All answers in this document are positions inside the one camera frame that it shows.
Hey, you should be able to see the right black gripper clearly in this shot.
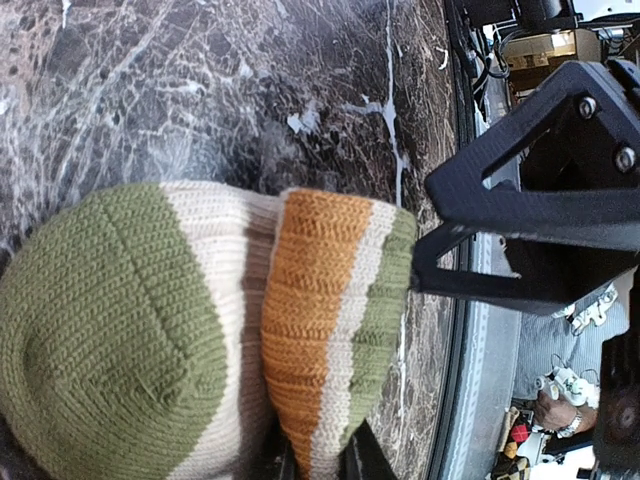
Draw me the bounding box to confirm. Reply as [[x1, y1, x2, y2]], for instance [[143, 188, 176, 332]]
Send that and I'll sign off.
[[410, 61, 639, 313]]

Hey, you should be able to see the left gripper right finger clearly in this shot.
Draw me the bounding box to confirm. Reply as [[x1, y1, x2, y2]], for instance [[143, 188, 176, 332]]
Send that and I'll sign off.
[[339, 420, 397, 480]]

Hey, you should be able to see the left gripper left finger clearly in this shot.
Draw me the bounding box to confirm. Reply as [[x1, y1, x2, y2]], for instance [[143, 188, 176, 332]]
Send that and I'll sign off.
[[274, 440, 299, 480]]

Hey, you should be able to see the beige striped sock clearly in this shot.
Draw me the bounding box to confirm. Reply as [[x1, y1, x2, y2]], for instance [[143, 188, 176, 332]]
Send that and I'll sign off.
[[1, 181, 416, 479]]

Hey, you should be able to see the operator hand in background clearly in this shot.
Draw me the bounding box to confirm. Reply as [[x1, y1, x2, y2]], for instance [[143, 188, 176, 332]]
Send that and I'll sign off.
[[533, 390, 577, 431]]

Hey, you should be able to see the white slotted cable duct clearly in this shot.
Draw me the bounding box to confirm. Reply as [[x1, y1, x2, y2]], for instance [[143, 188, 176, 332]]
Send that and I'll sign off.
[[442, 234, 494, 480]]

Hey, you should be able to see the black front table rail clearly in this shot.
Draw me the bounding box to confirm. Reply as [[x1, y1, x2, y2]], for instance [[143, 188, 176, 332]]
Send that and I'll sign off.
[[425, 1, 476, 479]]

